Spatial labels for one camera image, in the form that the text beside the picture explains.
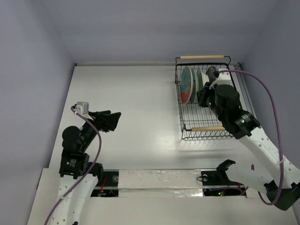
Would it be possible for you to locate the red and teal floral plate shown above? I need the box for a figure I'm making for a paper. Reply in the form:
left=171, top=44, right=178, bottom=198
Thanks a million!
left=180, top=66, right=194, bottom=104

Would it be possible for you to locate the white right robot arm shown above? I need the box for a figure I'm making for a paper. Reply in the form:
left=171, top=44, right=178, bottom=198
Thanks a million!
left=196, top=83, right=300, bottom=211

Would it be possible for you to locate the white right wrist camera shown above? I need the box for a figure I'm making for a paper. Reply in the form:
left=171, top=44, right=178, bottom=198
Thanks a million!
left=209, top=68, right=232, bottom=90

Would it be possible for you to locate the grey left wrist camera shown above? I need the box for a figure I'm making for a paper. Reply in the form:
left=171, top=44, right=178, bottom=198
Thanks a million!
left=75, top=102, right=89, bottom=117

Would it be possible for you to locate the black wire dish rack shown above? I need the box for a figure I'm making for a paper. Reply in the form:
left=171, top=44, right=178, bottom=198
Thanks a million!
left=174, top=56, right=247, bottom=140

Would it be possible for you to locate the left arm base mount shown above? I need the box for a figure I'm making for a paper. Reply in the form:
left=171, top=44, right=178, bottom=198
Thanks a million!
left=91, top=170, right=119, bottom=197

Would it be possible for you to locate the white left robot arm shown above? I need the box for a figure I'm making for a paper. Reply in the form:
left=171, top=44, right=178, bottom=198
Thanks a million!
left=45, top=102, right=121, bottom=225

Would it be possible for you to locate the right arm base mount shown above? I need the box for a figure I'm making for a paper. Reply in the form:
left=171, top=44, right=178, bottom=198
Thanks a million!
left=196, top=170, right=247, bottom=197

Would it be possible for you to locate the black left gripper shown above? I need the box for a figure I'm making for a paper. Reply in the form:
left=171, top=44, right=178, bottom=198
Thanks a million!
left=80, top=109, right=120, bottom=150

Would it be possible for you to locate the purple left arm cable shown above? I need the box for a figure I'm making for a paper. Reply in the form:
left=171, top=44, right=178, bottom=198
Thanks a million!
left=44, top=105, right=102, bottom=225

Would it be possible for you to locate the grey reindeer plate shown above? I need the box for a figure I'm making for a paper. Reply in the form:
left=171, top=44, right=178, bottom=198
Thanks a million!
left=206, top=66, right=218, bottom=83

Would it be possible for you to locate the light green flower plate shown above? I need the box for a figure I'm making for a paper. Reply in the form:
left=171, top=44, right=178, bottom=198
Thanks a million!
left=190, top=69, right=199, bottom=104

